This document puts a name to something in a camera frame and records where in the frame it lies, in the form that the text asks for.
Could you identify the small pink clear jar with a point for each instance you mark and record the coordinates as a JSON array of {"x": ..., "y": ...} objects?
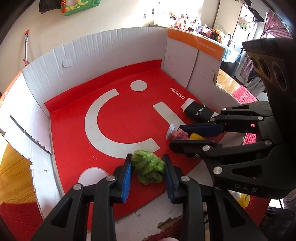
[{"x": 176, "y": 134}]

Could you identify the small yellow toy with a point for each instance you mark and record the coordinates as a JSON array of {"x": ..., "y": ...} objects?
[{"x": 196, "y": 137}]

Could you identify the yellow round tin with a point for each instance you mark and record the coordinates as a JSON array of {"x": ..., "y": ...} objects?
[{"x": 241, "y": 198}]

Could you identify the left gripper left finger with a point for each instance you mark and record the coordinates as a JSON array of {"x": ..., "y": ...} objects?
[{"x": 69, "y": 218}]

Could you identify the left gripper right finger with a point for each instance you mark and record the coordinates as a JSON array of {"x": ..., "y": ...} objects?
[{"x": 227, "y": 219}]

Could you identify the green shopping bag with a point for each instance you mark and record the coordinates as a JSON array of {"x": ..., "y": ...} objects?
[{"x": 70, "y": 7}]

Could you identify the blue cloth covered desk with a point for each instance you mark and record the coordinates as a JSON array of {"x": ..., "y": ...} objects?
[{"x": 230, "y": 61}]

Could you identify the red Miniso bag liner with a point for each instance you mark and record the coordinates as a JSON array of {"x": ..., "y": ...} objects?
[{"x": 94, "y": 124}]

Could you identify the green fuzzy scrunchie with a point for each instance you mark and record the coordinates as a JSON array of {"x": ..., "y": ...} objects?
[{"x": 149, "y": 167}]

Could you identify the orange white cardboard box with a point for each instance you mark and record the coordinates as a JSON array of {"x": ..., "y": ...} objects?
[{"x": 192, "y": 61}]

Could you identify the red knitted table mat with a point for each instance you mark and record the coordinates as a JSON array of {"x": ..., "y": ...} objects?
[{"x": 245, "y": 97}]

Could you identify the orange tipped metal pole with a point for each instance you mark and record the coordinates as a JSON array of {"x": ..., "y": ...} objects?
[{"x": 25, "y": 60}]

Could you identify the black bag on wall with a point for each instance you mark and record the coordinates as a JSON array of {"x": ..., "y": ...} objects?
[{"x": 48, "y": 5}]

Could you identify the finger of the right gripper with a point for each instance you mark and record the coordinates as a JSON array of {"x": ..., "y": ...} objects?
[
  {"x": 215, "y": 152},
  {"x": 244, "y": 118}
]

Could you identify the black white plush roll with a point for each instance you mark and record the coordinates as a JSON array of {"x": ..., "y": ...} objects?
[{"x": 198, "y": 112}]

